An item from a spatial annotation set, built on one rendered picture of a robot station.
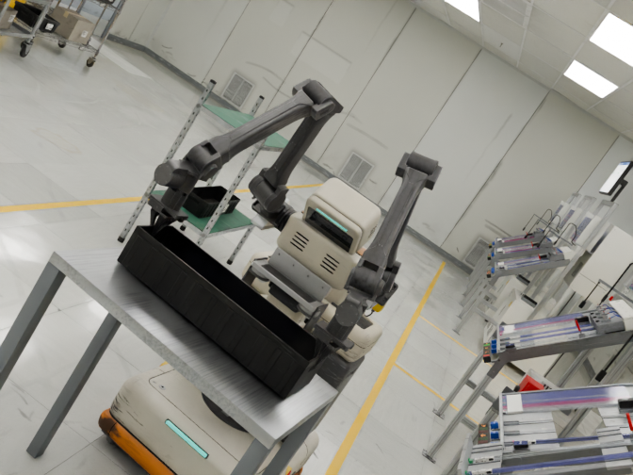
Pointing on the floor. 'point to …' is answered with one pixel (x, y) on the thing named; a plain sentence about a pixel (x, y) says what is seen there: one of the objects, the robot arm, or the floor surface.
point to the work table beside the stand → (239, 382)
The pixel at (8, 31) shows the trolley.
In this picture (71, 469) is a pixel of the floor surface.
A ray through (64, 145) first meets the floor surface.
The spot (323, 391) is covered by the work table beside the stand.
